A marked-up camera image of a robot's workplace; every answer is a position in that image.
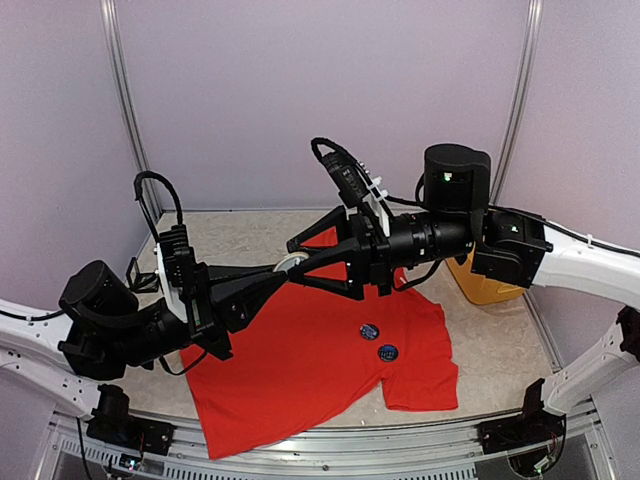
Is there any red t-shirt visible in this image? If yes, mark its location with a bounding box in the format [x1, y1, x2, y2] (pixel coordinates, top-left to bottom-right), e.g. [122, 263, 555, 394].
[179, 227, 460, 461]

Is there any yellow plastic basket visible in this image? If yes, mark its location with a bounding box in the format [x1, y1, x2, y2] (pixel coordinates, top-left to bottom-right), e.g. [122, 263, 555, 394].
[446, 251, 525, 305]

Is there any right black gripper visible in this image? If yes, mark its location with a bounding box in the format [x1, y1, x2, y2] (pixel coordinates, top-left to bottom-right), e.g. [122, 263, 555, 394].
[287, 202, 476, 298]

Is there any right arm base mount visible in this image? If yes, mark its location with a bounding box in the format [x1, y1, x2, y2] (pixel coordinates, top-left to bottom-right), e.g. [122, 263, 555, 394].
[477, 415, 566, 454]

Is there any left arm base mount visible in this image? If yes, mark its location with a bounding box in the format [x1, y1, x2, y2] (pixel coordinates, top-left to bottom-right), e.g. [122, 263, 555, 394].
[87, 417, 176, 456]

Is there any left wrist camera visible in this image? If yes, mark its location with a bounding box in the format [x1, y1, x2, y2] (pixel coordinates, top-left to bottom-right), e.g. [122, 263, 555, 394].
[154, 224, 192, 323]

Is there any yellow sunflower brooch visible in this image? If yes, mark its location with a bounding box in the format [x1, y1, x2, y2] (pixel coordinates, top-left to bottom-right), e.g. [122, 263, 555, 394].
[273, 251, 309, 272]

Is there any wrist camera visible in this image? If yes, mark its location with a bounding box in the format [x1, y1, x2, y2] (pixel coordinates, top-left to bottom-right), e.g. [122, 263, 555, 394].
[154, 224, 192, 323]
[319, 151, 393, 237]

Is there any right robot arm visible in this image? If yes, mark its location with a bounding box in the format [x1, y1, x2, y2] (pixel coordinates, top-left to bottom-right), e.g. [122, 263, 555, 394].
[287, 138, 639, 444]

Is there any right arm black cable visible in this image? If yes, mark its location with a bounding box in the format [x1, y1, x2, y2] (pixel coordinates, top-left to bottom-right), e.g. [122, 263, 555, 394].
[310, 137, 426, 207]

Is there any front aluminium rail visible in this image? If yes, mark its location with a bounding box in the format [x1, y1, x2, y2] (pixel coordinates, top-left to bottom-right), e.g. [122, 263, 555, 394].
[29, 394, 621, 480]

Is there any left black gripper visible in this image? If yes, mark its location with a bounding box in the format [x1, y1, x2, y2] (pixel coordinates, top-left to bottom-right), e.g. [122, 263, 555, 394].
[111, 258, 289, 370]

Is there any right aluminium frame post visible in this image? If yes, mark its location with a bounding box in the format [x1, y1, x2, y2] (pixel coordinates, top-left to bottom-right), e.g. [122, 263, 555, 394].
[490, 0, 544, 203]

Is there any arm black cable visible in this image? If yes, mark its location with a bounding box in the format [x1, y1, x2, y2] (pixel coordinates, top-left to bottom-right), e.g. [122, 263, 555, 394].
[310, 137, 426, 207]
[132, 170, 184, 236]

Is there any aluminium frame post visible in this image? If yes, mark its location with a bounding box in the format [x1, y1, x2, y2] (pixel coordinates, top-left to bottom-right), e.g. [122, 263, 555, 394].
[490, 0, 544, 203]
[99, 0, 164, 219]

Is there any dark blue pinned badge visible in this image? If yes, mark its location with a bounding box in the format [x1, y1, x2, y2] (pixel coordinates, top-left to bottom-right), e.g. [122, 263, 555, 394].
[359, 324, 380, 341]

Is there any left aluminium frame post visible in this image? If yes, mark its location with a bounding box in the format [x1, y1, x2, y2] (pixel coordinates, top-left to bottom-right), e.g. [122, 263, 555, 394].
[99, 0, 164, 219]

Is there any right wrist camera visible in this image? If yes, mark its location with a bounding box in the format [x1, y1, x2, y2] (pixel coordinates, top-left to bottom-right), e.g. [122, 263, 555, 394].
[319, 151, 393, 237]

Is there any black case with teal brooch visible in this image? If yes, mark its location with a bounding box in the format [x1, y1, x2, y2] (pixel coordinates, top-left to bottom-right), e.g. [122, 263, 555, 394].
[126, 257, 159, 294]

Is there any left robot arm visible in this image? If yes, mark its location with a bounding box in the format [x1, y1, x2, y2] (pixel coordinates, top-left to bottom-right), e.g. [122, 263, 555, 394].
[1, 260, 287, 445]

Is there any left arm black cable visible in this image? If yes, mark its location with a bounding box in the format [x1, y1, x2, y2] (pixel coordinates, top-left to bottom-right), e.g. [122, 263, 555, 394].
[132, 170, 184, 236]

